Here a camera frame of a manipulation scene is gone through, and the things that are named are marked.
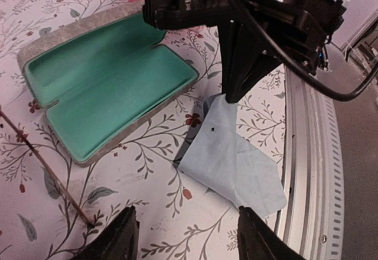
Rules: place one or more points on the front aluminium rail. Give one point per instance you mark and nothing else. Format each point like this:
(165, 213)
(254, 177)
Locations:
(312, 223)

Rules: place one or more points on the large blue cleaning cloth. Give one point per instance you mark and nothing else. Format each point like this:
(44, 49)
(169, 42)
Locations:
(222, 160)

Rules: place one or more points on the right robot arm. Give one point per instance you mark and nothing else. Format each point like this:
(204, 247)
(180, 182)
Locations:
(257, 36)

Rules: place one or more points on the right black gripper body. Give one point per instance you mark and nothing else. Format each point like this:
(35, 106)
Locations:
(311, 23)

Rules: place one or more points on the grey glasses case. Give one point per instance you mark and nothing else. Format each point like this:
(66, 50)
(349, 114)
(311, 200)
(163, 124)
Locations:
(100, 78)

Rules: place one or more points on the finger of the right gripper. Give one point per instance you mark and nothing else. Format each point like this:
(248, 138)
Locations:
(185, 14)
(244, 59)

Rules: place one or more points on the brown sunglasses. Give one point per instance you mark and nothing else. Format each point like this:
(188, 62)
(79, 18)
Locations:
(60, 186)

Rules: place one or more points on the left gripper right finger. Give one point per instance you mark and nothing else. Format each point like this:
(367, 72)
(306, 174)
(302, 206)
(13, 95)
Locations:
(257, 241)

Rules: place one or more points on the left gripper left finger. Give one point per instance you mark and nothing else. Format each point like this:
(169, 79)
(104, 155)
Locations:
(119, 240)

